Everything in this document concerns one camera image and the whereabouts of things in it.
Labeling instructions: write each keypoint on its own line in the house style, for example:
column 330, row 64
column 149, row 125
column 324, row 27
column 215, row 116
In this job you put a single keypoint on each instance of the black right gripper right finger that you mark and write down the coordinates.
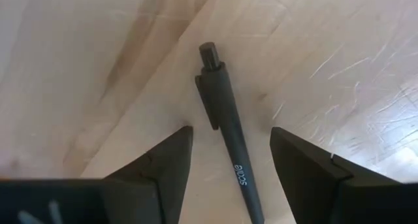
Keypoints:
column 310, row 191

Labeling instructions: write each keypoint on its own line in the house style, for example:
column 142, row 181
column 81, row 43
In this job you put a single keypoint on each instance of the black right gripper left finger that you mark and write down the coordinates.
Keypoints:
column 156, row 191

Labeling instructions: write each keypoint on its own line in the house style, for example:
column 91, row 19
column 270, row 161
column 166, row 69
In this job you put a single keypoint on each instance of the black pen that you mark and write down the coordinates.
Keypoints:
column 228, row 119

